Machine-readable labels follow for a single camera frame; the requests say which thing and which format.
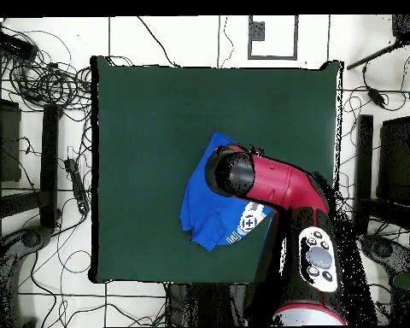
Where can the small grey square plate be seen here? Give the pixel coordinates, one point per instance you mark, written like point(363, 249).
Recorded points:
point(257, 31)

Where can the blue printed shirt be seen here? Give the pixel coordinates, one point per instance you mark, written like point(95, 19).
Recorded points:
point(201, 205)

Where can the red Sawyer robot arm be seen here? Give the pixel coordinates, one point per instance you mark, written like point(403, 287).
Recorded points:
point(276, 181)

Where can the black slanted rod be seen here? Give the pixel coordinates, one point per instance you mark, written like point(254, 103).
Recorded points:
point(372, 58)

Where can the dark flat panel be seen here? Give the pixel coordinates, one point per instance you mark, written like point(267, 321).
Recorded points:
point(8, 143)
point(396, 160)

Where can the grey rectangular floor frame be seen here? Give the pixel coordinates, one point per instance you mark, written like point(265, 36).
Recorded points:
point(296, 37)

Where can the black upright bar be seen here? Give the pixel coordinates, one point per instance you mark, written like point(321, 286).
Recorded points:
point(49, 164)
point(365, 153)

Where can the black power adapter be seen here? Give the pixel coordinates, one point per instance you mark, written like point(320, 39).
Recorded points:
point(376, 96)

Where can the black electronics box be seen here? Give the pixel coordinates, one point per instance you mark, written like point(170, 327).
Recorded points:
point(13, 45)

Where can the black corner equipment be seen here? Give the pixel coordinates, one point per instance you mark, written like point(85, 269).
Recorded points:
point(408, 27)

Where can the dark green table cloth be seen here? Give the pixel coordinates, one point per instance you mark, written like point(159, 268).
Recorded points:
point(157, 136)

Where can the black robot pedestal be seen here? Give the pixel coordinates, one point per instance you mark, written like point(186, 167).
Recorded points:
point(205, 307)

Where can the black round stand base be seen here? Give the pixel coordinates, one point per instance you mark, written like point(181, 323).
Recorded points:
point(384, 251)
point(32, 238)

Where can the black power strip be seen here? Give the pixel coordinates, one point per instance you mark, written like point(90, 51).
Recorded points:
point(77, 184)

